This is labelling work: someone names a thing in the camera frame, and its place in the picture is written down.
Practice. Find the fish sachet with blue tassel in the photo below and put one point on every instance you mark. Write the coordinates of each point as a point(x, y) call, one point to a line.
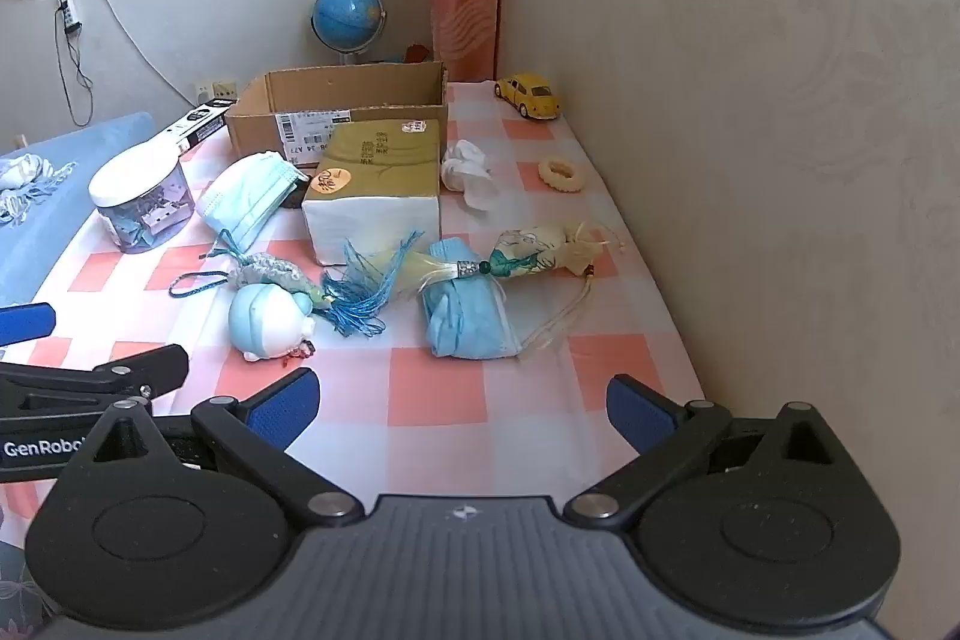
point(274, 271)

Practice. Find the brown cardboard box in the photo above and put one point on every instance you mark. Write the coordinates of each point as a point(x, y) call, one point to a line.
point(255, 130)

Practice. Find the white fabric item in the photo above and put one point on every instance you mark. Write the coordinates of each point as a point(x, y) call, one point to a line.
point(22, 171)

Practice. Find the olive tissue pack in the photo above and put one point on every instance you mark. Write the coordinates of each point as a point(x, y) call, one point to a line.
point(382, 168)

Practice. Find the white power strip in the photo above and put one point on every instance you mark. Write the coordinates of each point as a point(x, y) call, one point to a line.
point(69, 10)

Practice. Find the black and white carton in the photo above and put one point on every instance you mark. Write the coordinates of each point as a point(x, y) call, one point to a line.
point(199, 123)

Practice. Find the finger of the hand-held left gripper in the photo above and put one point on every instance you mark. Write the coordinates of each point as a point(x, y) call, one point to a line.
point(26, 321)
point(97, 376)

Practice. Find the blue blanket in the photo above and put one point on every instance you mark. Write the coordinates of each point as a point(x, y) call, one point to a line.
point(60, 227)

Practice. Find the grey floral cloth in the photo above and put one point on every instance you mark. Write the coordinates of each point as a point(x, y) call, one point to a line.
point(11, 587)

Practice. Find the clear jar with white lid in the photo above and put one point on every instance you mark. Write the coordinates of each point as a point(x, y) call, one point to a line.
point(135, 179)

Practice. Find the pink checkered tablecloth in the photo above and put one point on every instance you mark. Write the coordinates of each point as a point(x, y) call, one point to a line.
point(450, 400)

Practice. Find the cream painted sachet with tassel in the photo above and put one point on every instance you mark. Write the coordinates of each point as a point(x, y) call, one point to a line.
point(532, 250)

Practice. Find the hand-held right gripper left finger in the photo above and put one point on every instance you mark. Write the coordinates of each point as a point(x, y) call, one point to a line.
point(285, 407)

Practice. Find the small red object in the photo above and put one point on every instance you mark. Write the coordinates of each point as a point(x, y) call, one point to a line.
point(417, 54)

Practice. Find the cream hair scrunchie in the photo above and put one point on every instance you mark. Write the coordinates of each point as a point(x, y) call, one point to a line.
point(544, 171)

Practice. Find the blue desk globe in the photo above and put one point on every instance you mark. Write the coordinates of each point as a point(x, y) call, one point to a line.
point(345, 14)

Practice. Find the white sock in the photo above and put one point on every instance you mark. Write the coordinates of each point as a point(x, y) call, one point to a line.
point(461, 168)

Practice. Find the white wall socket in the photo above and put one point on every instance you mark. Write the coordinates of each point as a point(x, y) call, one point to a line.
point(224, 87)

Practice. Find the yellow toy car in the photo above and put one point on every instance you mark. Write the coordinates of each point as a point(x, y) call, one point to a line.
point(529, 93)

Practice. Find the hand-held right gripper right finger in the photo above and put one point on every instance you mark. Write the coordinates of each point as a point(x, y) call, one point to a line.
point(637, 415)

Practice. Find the round light blue plush toy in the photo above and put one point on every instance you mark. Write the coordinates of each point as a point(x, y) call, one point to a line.
point(266, 321)

